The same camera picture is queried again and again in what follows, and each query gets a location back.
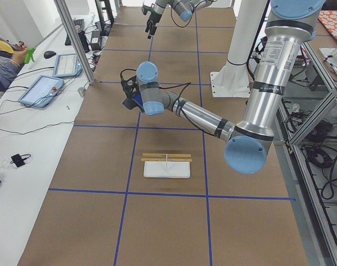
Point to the blue towel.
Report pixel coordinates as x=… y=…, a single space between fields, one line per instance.
x=134 y=101

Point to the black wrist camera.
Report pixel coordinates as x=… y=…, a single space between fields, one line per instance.
x=145 y=9
x=130 y=86

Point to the blue teach pendant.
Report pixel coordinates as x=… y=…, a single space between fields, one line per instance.
x=41 y=92
x=66 y=66

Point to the white wooden towel rack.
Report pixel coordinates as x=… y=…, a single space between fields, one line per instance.
x=166 y=165

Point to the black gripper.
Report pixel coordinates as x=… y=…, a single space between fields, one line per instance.
x=152 y=18

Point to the aluminium frame post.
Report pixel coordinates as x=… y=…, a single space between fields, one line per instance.
x=74 y=38

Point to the near blue teach pendant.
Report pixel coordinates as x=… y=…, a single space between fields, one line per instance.
x=41 y=92

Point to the black power adapter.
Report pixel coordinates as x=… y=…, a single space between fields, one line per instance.
x=96 y=40

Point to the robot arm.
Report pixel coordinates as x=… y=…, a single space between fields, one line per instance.
x=245 y=124
x=184 y=9

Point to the black computer mouse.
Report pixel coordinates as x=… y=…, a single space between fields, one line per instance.
x=48 y=54

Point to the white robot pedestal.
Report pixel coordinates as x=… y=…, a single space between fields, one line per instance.
x=232 y=80

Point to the aluminium side frame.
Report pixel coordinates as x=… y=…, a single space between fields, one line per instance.
x=306 y=142

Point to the orange patterned cloth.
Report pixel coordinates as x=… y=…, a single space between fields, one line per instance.
x=329 y=20

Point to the seated person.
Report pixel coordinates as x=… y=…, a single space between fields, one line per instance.
x=12 y=57

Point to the far blue teach pendant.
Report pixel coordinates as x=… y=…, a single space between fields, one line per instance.
x=66 y=66

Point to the small black device with strap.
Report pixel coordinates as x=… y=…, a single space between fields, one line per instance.
x=19 y=160

